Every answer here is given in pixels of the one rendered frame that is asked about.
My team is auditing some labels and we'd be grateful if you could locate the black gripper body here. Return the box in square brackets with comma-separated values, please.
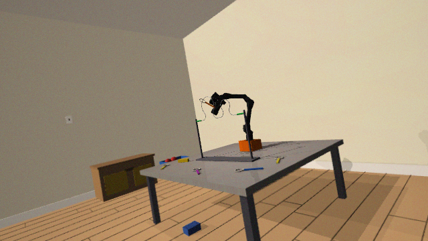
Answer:
[211, 96, 224, 115]

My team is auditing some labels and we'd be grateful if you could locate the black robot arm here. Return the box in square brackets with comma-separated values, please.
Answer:
[209, 92, 254, 141]

